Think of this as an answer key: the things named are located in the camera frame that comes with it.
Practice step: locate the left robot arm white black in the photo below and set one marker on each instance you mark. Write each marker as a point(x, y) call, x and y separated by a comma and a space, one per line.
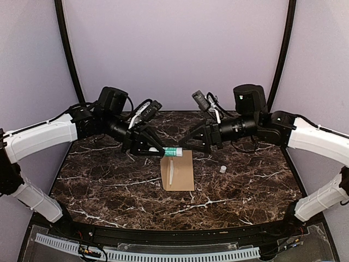
point(80, 121)

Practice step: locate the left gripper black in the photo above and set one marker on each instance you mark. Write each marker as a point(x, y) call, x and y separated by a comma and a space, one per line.
point(137, 142)

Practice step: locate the brown paper envelope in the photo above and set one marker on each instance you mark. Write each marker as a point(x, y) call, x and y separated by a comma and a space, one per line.
point(183, 178)

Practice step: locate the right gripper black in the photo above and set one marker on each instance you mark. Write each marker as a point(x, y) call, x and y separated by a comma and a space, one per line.
point(210, 135)

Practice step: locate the black frame post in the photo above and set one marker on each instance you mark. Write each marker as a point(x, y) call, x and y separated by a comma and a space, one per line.
point(291, 10)
point(67, 50)

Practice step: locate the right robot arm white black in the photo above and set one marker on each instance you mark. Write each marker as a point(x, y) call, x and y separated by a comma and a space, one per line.
point(282, 129)

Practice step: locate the white letter paper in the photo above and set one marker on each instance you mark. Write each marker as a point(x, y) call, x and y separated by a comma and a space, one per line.
point(172, 168)

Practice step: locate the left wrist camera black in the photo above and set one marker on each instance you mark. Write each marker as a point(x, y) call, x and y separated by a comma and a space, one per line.
point(148, 113)

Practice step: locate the white slotted cable duct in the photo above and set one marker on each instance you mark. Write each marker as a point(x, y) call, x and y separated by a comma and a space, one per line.
point(130, 252)

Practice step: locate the black front rail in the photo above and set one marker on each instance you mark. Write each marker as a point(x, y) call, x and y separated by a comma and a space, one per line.
point(247, 235)

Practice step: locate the left black frame post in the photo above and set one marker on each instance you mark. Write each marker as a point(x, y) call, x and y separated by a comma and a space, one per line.
point(67, 50)

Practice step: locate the green glue stick white cap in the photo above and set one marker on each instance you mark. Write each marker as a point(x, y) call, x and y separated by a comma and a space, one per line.
point(173, 151)

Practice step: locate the right black frame post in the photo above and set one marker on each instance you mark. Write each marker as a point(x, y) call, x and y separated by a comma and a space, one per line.
point(291, 10)

